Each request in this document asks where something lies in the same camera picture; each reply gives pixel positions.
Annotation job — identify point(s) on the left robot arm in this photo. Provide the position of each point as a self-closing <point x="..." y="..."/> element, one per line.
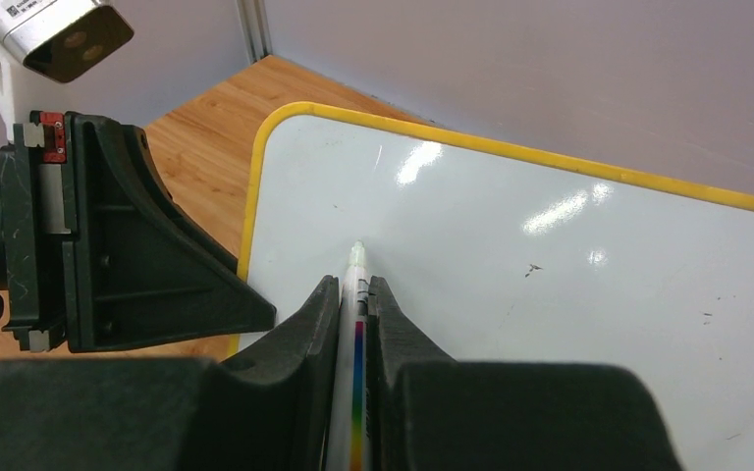
<point x="96" y="255"/>

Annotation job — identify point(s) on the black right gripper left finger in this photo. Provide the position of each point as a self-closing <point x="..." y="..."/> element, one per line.
<point x="265" y="408"/>

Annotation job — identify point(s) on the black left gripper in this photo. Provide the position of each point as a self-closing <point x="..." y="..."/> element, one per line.
<point x="134" y="270"/>

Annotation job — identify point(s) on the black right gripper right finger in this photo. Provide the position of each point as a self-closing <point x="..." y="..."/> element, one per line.
<point x="433" y="412"/>

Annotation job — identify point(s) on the yellow framed whiteboard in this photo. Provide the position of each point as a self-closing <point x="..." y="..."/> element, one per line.
<point x="498" y="251"/>

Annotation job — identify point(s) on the green whiteboard marker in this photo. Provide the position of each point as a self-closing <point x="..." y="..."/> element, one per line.
<point x="348" y="446"/>

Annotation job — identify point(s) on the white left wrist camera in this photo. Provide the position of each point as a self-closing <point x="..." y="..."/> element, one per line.
<point x="45" y="45"/>

